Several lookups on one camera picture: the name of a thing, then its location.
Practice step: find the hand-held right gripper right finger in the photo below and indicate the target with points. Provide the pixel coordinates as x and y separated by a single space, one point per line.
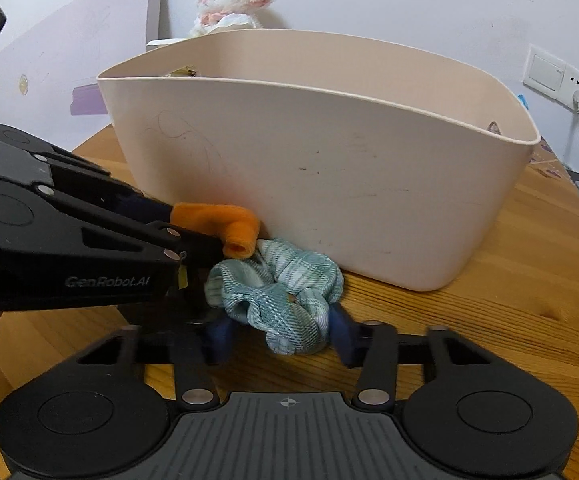
345 335

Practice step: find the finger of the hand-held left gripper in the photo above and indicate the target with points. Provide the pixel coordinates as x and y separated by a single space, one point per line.
189 255
119 195

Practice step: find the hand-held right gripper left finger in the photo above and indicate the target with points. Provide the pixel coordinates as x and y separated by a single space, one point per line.
218 340

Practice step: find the orange felt fabric piece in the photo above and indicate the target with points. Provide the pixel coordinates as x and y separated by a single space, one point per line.
229 225

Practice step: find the green plaid scrunchie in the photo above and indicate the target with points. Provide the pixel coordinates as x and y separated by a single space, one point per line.
284 295

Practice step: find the beige plastic bin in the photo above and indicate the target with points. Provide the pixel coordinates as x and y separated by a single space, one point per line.
329 160

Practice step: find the purple sticker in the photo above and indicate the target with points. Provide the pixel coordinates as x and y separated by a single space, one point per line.
87 99

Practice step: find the pink board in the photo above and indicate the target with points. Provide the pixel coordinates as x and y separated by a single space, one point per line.
59 70

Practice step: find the yellow item in bin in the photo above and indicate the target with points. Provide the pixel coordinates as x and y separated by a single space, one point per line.
185 72

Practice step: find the yellow sticker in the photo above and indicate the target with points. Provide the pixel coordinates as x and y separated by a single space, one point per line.
22 84

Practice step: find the white box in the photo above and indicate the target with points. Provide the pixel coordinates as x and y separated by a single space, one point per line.
163 43

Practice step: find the white plush lamb toy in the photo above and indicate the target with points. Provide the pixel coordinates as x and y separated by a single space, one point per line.
227 5

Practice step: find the printed paper sheet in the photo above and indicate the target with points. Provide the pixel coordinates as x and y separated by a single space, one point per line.
549 157

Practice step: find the blue small item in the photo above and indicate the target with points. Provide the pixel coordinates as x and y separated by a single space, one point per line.
523 100

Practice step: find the white wall switch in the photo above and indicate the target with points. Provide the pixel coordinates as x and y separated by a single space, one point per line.
544 71

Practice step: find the white wall socket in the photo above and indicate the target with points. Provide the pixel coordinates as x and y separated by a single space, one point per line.
577 87

